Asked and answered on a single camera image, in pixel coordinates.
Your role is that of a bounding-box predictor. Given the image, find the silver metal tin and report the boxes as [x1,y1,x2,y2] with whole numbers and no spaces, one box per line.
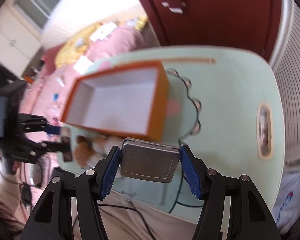
[120,138,180,183]

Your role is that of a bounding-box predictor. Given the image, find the small plush toy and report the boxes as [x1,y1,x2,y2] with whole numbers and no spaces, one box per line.
[73,135,123,168]

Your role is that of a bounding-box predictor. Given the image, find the pink duvet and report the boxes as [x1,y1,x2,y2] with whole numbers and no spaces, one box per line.
[19,24,146,123]

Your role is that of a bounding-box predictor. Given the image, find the dark red pillow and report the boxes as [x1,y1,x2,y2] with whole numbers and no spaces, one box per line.
[41,44,64,75]

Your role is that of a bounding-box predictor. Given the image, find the orange cardboard box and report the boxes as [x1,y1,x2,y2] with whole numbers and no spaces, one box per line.
[61,61,169,141]

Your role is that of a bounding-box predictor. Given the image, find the yellow cartoon pillow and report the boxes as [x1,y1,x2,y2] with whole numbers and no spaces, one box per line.
[55,22,103,68]

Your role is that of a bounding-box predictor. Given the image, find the dark red door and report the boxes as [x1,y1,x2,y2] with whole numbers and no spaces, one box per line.
[139,0,282,60]

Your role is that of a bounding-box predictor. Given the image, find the white wall cabinet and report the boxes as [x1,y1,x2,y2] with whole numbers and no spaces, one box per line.
[0,10,41,76]

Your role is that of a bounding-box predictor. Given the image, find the window with grey frame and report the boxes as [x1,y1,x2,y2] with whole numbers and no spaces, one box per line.
[12,0,75,30]

